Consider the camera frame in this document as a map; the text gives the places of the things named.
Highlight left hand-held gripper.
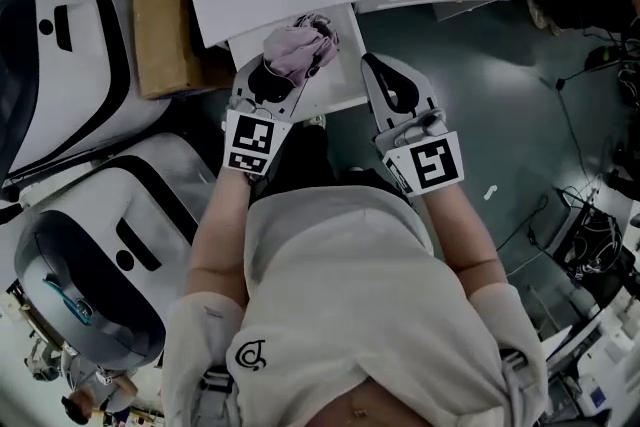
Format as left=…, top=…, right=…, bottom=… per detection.
left=222, top=53, right=302, bottom=182

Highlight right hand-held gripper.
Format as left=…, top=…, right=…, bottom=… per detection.
left=360, top=52, right=466, bottom=198

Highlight white drawer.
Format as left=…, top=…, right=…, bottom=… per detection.
left=227, top=2, right=371, bottom=122

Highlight person's right forearm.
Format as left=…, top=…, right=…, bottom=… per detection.
left=418, top=187, right=507, bottom=302

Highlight person's left forearm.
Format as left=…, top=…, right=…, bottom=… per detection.
left=184, top=167, right=257, bottom=312

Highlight person's black trousers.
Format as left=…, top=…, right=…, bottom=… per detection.
left=257, top=119, right=409, bottom=204

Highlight brown cardboard box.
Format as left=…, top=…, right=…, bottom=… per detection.
left=132, top=0, right=237, bottom=101

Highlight white black-striped machine housing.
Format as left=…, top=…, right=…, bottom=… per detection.
left=13, top=132, right=220, bottom=372
left=0, top=0, right=172, bottom=190

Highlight black crate of cables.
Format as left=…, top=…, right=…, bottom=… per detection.
left=552, top=187, right=639, bottom=312

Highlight black stand with cable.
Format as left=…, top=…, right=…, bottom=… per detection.
left=553, top=43, right=629, bottom=91

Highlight grey harness strap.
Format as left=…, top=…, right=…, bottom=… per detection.
left=198, top=363, right=237, bottom=427
left=498, top=348, right=532, bottom=427

